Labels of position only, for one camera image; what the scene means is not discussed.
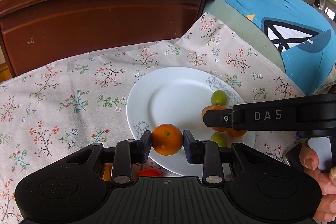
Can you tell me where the green fruit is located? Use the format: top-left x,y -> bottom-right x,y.
211,90 -> 227,106
210,132 -> 229,147

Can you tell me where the person's right hand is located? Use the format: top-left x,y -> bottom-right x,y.
299,141 -> 336,223

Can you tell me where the floral tablecloth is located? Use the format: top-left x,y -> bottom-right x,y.
1,13 -> 303,223

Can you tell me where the brown wooden cabinet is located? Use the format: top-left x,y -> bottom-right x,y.
1,0 -> 207,77

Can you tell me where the brown kiwi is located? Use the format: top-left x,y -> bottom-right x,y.
201,105 -> 213,118

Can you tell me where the green sofa cushion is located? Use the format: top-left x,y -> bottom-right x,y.
203,0 -> 285,72

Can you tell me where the green fruit bottom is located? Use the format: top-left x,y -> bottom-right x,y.
210,132 -> 229,147

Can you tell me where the white plate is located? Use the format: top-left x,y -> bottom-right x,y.
126,66 -> 257,177

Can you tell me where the large orange tangerine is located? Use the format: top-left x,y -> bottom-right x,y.
102,163 -> 113,181

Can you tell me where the blue shark plush pillow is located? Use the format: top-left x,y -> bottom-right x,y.
223,0 -> 335,96

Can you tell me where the small tangerine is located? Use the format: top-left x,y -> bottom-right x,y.
151,124 -> 183,156

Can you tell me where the red cherry tomato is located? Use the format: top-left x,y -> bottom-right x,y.
138,168 -> 162,177

